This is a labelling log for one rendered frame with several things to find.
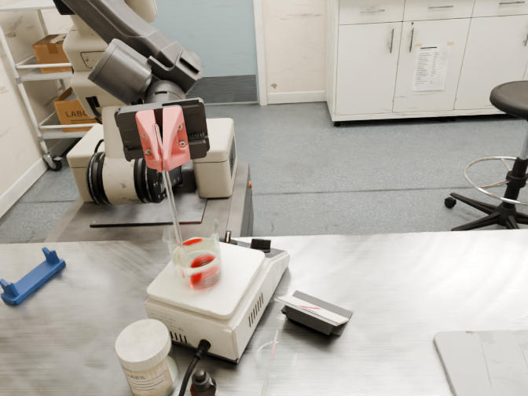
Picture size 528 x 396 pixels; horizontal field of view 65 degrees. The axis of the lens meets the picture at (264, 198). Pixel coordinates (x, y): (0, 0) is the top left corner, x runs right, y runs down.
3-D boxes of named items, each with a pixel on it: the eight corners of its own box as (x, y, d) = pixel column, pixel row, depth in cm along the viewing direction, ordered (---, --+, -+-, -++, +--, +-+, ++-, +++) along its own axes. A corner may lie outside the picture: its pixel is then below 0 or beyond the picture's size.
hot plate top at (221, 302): (192, 240, 61) (192, 235, 60) (268, 256, 57) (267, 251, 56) (144, 297, 52) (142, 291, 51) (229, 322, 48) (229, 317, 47)
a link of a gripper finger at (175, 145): (183, 131, 40) (181, 100, 48) (107, 141, 39) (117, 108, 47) (193, 191, 44) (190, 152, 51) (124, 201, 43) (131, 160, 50)
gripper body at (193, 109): (203, 102, 47) (199, 83, 53) (111, 113, 46) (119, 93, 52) (210, 153, 51) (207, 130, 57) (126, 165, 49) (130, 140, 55)
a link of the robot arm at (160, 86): (193, 94, 60) (170, 124, 61) (152, 64, 56) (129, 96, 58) (196, 111, 54) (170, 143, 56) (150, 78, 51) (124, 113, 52)
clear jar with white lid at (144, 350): (132, 366, 53) (116, 324, 48) (179, 355, 53) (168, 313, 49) (130, 410, 48) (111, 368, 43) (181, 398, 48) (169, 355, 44)
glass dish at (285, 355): (271, 386, 49) (270, 375, 48) (245, 356, 53) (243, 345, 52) (306, 361, 52) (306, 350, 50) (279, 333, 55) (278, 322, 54)
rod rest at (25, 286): (53, 259, 71) (45, 243, 69) (67, 264, 70) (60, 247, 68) (1, 299, 64) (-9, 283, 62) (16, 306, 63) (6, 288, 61)
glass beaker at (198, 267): (204, 256, 57) (196, 205, 52) (236, 277, 53) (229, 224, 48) (162, 284, 53) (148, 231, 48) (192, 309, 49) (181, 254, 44)
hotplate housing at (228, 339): (219, 248, 71) (214, 210, 67) (291, 264, 67) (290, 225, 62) (141, 352, 54) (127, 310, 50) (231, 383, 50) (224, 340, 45)
